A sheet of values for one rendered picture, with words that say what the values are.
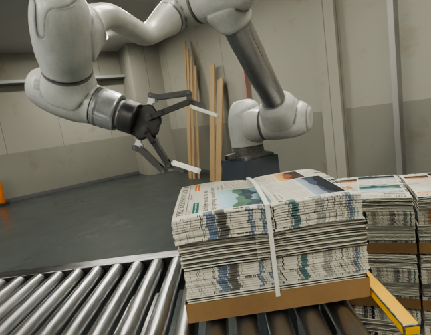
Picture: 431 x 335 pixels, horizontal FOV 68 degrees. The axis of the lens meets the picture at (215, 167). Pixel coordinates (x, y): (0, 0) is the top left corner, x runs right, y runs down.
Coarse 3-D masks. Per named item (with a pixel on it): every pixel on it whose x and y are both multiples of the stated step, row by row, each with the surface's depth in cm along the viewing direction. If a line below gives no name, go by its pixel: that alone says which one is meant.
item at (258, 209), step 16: (256, 192) 72; (272, 192) 70; (256, 208) 61; (272, 208) 62; (256, 224) 62; (272, 224) 62; (256, 240) 63; (288, 256) 63; (272, 272) 64; (288, 272) 64; (272, 288) 64; (288, 288) 64
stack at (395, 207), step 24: (360, 192) 130; (384, 192) 125; (408, 192) 121; (384, 216) 120; (408, 216) 117; (384, 240) 122; (408, 240) 119; (384, 264) 124; (408, 264) 121; (408, 288) 122; (360, 312) 131; (384, 312) 128
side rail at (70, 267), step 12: (168, 252) 104; (72, 264) 106; (84, 264) 105; (96, 264) 103; (108, 264) 102; (120, 264) 102; (144, 264) 101; (168, 264) 101; (0, 276) 105; (12, 276) 103; (24, 276) 103; (48, 276) 103; (180, 288) 102
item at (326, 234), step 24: (288, 192) 68; (312, 192) 65; (336, 192) 63; (288, 216) 62; (312, 216) 62; (336, 216) 62; (360, 216) 62; (288, 240) 63; (312, 240) 63; (336, 240) 63; (360, 240) 63; (312, 264) 64; (336, 264) 64; (360, 264) 64
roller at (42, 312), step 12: (72, 276) 97; (84, 276) 101; (60, 288) 90; (72, 288) 93; (48, 300) 84; (60, 300) 86; (36, 312) 79; (48, 312) 81; (24, 324) 74; (36, 324) 76
